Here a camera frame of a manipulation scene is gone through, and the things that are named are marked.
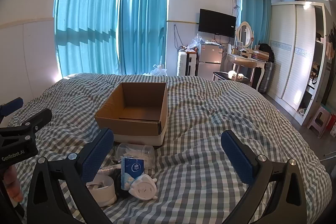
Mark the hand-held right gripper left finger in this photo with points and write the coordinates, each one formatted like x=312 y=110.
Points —
x=98 y=155

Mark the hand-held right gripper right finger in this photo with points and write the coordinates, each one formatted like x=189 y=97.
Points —
x=237 y=158

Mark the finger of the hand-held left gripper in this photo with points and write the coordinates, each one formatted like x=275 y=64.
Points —
x=36 y=117
x=11 y=106

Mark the blue tissue pack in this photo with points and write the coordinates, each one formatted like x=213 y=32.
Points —
x=132 y=167

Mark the clear plastic cup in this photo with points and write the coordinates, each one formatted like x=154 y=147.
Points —
x=136 y=151

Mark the brown cardboard box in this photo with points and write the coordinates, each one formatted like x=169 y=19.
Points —
x=126 y=127

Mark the white cup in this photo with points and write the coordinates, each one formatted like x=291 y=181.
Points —
x=105 y=195

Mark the person's left hand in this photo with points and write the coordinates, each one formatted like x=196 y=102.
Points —
x=12 y=184

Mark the grey checkered blanket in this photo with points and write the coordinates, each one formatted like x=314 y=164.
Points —
x=210 y=121

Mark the black padded bench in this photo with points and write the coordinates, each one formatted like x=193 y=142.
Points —
x=223 y=75

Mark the grey suitcase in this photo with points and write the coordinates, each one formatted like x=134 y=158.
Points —
x=267 y=77

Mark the wooden chair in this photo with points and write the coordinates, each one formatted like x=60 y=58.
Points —
x=245 y=64

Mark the pink plastic stool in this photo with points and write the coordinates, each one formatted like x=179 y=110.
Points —
x=321 y=111

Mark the white dressing table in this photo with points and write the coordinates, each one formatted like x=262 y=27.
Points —
x=236 y=58

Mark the clear plastic bag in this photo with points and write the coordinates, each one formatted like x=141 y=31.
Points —
x=158 y=70

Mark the silver fridge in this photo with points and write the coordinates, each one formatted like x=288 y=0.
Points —
x=208 y=56

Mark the white suitcase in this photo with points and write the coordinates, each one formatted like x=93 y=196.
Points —
x=182 y=64

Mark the wide teal curtain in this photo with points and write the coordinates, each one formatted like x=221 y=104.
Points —
x=84 y=16

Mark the black bag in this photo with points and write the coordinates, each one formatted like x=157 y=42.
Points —
x=267 y=50

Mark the white sliding wardrobe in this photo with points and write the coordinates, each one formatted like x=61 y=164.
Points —
x=296 y=56

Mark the white oval mirror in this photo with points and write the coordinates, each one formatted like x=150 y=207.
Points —
x=244 y=31

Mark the narrow teal curtain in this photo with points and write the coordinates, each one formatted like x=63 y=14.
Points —
x=256 y=3

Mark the black wall television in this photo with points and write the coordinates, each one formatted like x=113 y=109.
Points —
x=216 y=22

